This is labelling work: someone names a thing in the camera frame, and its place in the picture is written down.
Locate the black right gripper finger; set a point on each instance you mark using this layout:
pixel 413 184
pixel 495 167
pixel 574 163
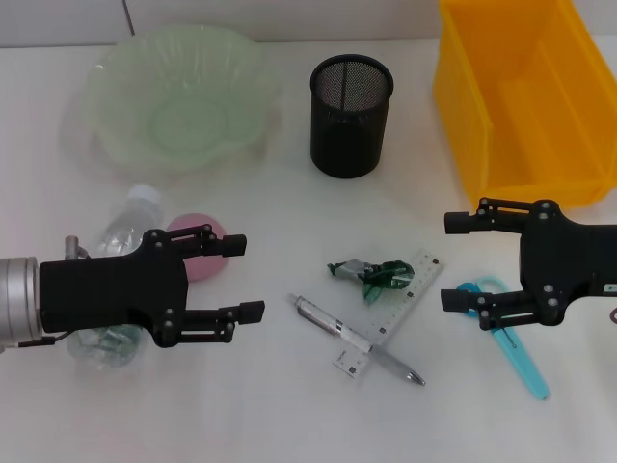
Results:
pixel 460 223
pixel 455 300

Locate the green plastic wrapper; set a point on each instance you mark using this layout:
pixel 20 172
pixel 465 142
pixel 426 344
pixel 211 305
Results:
pixel 385 277

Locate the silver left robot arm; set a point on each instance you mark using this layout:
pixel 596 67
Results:
pixel 19 304

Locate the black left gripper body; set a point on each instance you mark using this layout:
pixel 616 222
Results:
pixel 111 289

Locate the black mesh pen holder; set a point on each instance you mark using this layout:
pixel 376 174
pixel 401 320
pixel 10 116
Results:
pixel 349 140

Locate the blue plastic scissors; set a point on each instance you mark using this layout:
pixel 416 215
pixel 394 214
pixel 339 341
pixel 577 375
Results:
pixel 523 362

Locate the yellow plastic bin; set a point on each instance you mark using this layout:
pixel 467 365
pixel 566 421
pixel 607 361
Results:
pixel 530 96

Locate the pink ball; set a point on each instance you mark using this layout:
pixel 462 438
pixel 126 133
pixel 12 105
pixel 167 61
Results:
pixel 202 270

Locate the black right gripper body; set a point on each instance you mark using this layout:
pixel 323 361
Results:
pixel 569 260

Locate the translucent green fruit plate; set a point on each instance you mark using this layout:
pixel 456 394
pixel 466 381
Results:
pixel 178 101

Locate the transparent plastic ruler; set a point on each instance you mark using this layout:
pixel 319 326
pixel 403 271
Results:
pixel 414 299

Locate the silver white ballpoint pen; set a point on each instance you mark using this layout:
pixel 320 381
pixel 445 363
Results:
pixel 328 323

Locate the clear water bottle green label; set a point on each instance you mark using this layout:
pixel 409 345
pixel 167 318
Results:
pixel 125 226

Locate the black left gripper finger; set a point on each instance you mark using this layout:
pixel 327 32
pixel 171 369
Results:
pixel 250 311
pixel 233 245

